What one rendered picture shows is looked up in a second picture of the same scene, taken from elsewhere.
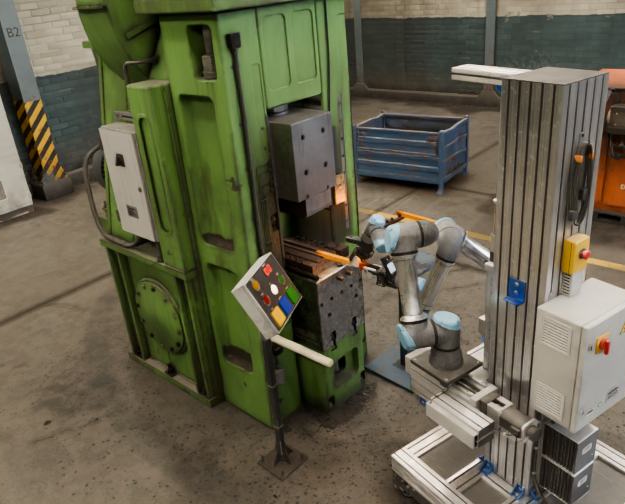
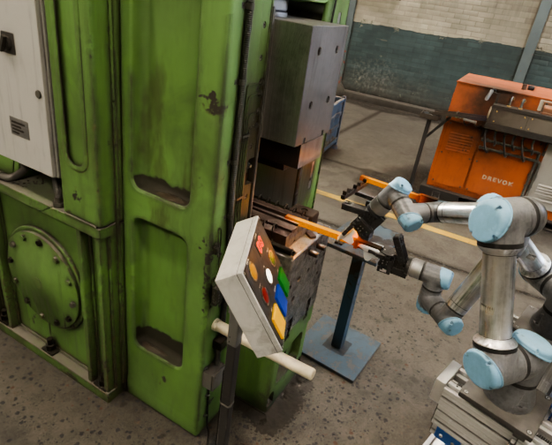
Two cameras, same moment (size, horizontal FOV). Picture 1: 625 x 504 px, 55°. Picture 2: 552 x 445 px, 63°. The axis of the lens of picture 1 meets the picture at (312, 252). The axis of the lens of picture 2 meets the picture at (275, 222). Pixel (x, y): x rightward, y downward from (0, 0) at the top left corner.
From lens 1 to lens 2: 1.62 m
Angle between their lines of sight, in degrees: 16
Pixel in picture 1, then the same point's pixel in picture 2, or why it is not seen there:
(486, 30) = not seen: hidden behind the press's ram
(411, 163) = not seen: hidden behind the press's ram
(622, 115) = (502, 114)
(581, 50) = (416, 62)
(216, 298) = (139, 266)
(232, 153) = (223, 50)
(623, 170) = (487, 162)
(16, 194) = not seen: outside the picture
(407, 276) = (507, 281)
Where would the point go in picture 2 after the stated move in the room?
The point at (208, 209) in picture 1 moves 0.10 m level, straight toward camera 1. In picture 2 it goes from (149, 139) to (155, 148)
